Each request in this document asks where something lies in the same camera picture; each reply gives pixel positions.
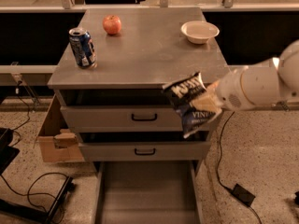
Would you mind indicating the grey drawer cabinet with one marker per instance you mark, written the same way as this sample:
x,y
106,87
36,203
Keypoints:
x,y
132,67

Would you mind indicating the grey open bottom drawer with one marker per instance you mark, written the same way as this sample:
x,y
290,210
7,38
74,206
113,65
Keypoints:
x,y
147,192

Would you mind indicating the grey middle drawer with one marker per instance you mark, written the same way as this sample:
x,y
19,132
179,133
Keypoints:
x,y
125,151

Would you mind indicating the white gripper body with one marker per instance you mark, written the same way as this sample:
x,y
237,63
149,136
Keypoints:
x,y
229,90

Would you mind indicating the blue chip bag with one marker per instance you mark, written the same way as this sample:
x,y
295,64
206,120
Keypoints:
x,y
180,95

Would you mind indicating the black middle drawer handle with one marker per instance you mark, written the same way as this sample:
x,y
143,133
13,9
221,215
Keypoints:
x,y
145,152

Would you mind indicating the black floor stand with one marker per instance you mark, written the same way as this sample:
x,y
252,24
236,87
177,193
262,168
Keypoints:
x,y
37,213

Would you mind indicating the red apple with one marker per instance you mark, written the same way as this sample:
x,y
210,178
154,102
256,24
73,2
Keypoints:
x,y
112,24

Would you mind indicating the white bowl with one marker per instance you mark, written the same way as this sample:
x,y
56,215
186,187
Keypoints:
x,y
199,32

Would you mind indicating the black drawer handle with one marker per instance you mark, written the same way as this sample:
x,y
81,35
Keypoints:
x,y
136,118
145,152

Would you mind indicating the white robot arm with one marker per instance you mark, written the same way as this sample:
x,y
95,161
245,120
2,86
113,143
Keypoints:
x,y
263,84

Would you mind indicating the cardboard box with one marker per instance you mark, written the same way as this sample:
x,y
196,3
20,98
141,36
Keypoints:
x,y
57,143

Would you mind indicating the grey top drawer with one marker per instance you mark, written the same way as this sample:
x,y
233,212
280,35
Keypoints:
x,y
117,118

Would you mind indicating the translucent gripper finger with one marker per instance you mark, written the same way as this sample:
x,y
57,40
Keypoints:
x,y
213,86
207,102

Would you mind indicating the blue soda can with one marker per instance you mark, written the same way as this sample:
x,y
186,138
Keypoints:
x,y
82,47

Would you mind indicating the black top drawer handle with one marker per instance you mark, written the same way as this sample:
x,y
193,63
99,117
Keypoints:
x,y
136,118

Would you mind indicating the black power adapter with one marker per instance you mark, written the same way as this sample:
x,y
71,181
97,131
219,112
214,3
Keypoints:
x,y
243,195

